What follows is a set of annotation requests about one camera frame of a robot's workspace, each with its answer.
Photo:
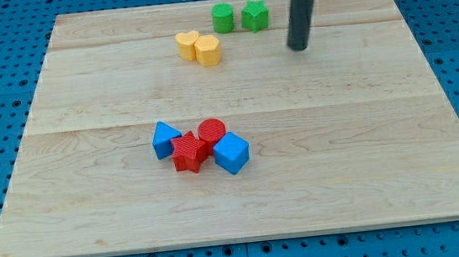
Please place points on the blue triangle block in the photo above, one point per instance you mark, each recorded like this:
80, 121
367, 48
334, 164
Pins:
164, 134

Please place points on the light wooden board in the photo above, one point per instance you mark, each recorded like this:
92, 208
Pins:
354, 133

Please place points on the yellow heart block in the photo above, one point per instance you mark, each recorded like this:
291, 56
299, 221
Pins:
185, 44

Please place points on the red star block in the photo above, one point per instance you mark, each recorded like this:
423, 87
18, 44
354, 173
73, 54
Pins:
188, 152

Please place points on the green cylinder block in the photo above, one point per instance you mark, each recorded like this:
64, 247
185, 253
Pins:
223, 18

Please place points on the red cylinder block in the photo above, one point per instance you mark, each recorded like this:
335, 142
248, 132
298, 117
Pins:
211, 131

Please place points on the yellow hexagon block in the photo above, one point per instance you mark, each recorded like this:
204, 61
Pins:
208, 50

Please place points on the green star block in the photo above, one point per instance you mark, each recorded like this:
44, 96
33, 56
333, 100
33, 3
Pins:
255, 16

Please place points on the blue cube block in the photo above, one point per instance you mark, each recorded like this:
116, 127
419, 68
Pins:
231, 153

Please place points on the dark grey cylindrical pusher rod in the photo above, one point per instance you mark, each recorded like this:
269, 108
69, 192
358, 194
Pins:
299, 23

